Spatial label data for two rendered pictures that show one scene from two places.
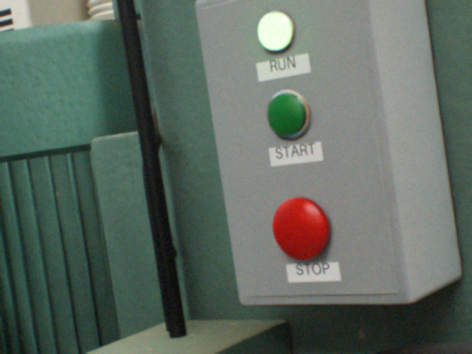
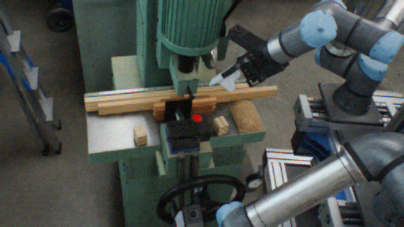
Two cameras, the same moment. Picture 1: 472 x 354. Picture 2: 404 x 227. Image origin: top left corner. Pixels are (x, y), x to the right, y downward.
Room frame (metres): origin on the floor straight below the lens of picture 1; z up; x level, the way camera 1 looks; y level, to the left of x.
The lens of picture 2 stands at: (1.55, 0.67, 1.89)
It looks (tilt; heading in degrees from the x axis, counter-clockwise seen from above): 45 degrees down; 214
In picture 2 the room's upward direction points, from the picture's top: 8 degrees clockwise
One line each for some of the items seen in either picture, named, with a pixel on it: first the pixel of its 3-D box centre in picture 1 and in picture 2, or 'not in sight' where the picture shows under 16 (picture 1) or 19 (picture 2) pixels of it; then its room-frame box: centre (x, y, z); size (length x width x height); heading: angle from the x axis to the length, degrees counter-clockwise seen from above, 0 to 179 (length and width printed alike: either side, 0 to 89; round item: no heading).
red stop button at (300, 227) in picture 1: (300, 228); not in sight; (0.48, -0.03, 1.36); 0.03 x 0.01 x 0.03; 54
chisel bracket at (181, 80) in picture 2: not in sight; (184, 74); (0.79, 0.11, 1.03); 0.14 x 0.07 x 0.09; 54
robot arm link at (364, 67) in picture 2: not in sight; (366, 72); (0.22, 0.56, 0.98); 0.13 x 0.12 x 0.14; 92
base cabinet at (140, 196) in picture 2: not in sight; (166, 162); (0.74, 0.03, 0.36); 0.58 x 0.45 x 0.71; 54
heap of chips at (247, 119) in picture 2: not in sight; (246, 112); (0.69, 0.32, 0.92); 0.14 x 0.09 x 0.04; 54
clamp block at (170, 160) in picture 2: not in sight; (185, 146); (0.95, 0.26, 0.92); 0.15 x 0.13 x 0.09; 144
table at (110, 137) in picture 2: not in sight; (178, 133); (0.90, 0.19, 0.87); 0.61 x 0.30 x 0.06; 144
